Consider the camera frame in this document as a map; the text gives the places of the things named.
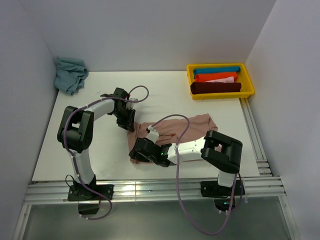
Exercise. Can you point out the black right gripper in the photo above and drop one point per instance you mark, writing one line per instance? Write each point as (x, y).
(134, 154)

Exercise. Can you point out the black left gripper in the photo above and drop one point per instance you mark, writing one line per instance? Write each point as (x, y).
(128, 124)

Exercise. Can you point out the pink printed t-shirt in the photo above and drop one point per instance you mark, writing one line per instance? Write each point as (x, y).
(169, 130)

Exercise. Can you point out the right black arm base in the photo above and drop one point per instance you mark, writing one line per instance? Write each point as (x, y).
(221, 194)

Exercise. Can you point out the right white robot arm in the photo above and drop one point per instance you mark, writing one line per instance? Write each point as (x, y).
(219, 150)

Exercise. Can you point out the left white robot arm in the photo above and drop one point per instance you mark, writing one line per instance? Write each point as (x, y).
(75, 133)

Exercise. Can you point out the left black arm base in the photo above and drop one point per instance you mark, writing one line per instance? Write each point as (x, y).
(89, 202)

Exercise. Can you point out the crumpled teal t-shirt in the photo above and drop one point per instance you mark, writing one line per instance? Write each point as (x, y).
(70, 75)

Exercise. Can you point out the rolled maroon t-shirt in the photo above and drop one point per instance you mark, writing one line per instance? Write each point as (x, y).
(214, 87)

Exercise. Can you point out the rolled orange t-shirt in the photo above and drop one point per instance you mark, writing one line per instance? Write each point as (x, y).
(220, 77)

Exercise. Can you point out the rolled blue t-shirt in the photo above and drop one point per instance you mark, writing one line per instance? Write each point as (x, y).
(214, 70)

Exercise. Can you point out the yellow plastic bin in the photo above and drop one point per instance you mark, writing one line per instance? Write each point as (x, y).
(247, 88)

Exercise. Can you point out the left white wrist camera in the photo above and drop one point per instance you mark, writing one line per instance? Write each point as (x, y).
(131, 103)

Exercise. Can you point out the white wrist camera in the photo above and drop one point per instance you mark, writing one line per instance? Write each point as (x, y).
(152, 134)
(131, 103)

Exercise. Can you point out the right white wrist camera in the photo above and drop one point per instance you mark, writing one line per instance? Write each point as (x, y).
(152, 134)

